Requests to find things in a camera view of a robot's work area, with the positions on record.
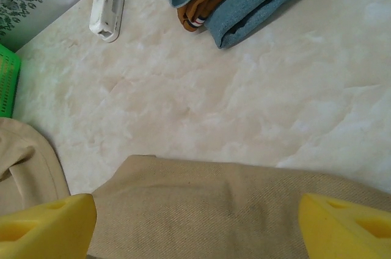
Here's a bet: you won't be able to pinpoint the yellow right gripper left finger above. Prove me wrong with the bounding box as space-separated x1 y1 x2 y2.
0 193 98 259

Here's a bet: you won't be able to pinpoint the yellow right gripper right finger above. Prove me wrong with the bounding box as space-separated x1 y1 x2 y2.
298 192 391 259

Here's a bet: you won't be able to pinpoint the beige trousers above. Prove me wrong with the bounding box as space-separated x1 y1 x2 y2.
0 117 391 259

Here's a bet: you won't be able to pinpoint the green plastic basket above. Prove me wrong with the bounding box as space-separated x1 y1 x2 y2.
0 43 23 119

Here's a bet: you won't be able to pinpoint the white plastic clip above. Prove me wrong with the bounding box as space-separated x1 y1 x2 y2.
88 0 126 43

